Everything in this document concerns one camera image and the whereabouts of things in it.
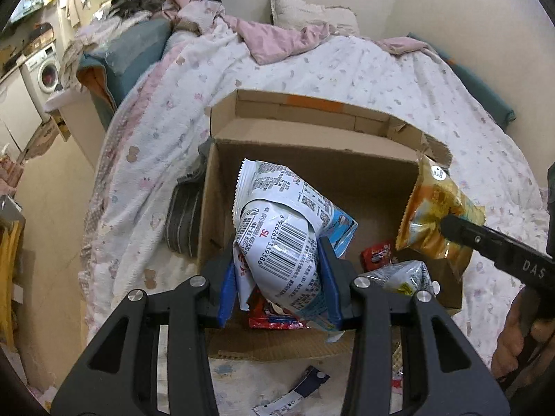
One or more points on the golden yellow chip bag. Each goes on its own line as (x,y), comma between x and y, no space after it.
(434,197)

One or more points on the red snack packet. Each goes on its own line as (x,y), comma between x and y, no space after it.
(378,255)

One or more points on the brown cardboard box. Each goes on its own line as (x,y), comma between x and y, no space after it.
(364,161)

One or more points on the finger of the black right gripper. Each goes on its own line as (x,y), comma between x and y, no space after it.
(519,260)

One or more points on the grey striped garment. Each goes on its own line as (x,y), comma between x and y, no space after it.
(183,219)

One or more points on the white washing machine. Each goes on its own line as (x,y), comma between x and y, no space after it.
(40,72)

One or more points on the right hand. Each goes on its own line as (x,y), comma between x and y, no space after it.
(511,343)

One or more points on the beige pillow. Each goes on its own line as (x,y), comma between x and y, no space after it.
(297,14)

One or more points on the silver grey snack bag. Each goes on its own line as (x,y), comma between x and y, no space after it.
(406,278)

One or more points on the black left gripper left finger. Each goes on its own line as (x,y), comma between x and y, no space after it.
(117,372)

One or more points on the teal folded blanket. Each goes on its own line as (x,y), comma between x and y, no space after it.
(111,71)

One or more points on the small blue white wrapper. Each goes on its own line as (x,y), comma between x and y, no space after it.
(310,382)

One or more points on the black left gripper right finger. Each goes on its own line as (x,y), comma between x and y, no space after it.
(442,372)

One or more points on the white patterned bed quilt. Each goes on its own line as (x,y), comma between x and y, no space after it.
(153,139)

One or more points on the pink blanket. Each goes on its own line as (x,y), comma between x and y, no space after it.
(267,44)

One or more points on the white blue snack bag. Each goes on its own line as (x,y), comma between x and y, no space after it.
(278,218)

